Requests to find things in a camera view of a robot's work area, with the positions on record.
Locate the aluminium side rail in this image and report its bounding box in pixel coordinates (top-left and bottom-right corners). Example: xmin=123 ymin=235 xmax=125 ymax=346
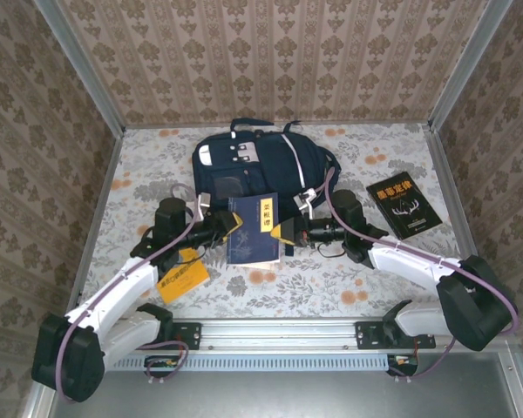
xmin=64 ymin=128 xmax=126 ymax=320
xmin=425 ymin=125 xmax=499 ymax=318

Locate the navy book vertical yellow label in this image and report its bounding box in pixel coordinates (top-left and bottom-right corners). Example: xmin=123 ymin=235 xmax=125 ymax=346
xmin=225 ymin=192 xmax=285 ymax=266

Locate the black cable connector port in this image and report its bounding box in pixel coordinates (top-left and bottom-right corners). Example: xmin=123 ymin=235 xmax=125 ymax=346
xmin=144 ymin=355 xmax=179 ymax=378
xmin=386 ymin=353 xmax=420 ymax=376

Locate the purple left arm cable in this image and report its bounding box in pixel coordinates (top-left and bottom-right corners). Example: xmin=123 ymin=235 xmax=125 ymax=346
xmin=54 ymin=183 xmax=201 ymax=404

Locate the navy blue backpack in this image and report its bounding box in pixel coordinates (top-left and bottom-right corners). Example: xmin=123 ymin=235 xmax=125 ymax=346
xmin=190 ymin=118 xmax=343 ymax=258

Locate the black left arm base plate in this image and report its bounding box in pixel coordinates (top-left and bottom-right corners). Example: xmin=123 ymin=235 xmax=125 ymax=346
xmin=156 ymin=320 xmax=202 ymax=351

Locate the yellow book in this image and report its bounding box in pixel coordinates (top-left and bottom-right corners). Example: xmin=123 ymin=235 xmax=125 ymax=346
xmin=156 ymin=247 xmax=212 ymax=306

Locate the grey slotted cable duct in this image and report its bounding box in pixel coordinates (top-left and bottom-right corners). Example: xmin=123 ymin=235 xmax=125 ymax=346
xmin=108 ymin=353 xmax=391 ymax=372

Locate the aluminium table edge rail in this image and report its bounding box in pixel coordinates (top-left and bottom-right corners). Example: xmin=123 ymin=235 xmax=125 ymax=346
xmin=46 ymin=317 xmax=514 ymax=352

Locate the black book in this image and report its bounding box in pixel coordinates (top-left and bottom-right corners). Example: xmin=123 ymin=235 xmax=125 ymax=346
xmin=365 ymin=172 xmax=445 ymax=241

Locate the aluminium corner post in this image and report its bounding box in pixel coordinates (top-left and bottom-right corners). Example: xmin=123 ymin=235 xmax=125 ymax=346
xmin=427 ymin=0 xmax=514 ymax=131
xmin=33 ymin=0 xmax=126 ymax=137

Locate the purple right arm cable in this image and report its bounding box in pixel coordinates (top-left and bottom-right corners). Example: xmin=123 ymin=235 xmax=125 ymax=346
xmin=324 ymin=167 xmax=520 ymax=382

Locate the grey metal panel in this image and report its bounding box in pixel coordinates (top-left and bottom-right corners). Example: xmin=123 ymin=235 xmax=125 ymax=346
xmin=47 ymin=353 xmax=522 ymax=418

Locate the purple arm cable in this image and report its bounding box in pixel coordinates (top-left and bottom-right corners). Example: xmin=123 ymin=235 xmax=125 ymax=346
xmin=54 ymin=183 xmax=201 ymax=404
xmin=324 ymin=167 xmax=520 ymax=382

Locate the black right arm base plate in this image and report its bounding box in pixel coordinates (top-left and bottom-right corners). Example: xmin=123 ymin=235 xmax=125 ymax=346
xmin=355 ymin=320 xmax=436 ymax=350

